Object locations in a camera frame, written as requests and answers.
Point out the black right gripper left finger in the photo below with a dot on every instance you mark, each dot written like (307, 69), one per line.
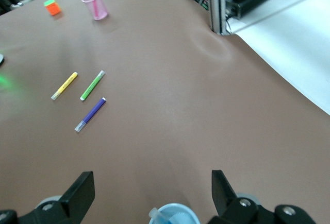
(74, 200)

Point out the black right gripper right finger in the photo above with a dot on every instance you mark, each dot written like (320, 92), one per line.
(232, 208)

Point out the blue marker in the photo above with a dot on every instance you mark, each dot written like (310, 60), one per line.
(157, 216)

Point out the pink marker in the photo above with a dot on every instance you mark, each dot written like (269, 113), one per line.
(94, 5)

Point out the light blue cup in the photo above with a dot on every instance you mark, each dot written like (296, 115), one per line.
(183, 215)

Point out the purple marker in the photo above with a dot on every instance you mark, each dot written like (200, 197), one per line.
(94, 110)

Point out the green marker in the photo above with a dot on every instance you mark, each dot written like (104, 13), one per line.
(92, 85)

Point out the yellow marker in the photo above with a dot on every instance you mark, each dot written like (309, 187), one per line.
(65, 83)

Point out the pink translucent cup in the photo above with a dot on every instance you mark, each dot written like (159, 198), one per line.
(101, 10)

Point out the orange green puzzle cube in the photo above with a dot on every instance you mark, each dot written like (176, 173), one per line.
(53, 9)

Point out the black electronics box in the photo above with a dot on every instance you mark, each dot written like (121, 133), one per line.
(252, 5)

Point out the aluminium frame post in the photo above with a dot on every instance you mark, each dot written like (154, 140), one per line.
(214, 7)

